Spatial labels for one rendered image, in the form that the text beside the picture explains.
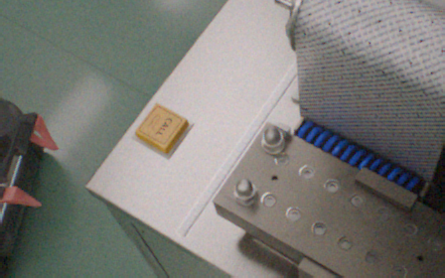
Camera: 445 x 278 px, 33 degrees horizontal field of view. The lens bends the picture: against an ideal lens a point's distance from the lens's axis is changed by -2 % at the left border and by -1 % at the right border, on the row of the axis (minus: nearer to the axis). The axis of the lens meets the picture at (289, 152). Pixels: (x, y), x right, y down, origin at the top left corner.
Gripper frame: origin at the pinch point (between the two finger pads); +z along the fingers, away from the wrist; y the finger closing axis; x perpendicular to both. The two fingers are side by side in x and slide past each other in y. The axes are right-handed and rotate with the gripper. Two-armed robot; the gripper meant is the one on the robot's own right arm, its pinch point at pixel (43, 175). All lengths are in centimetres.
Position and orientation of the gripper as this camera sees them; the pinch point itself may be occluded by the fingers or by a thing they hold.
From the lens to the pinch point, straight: 123.1
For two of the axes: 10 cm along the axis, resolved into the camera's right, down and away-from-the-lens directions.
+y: 1.5, -9.0, 4.1
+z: 5.2, 4.3, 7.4
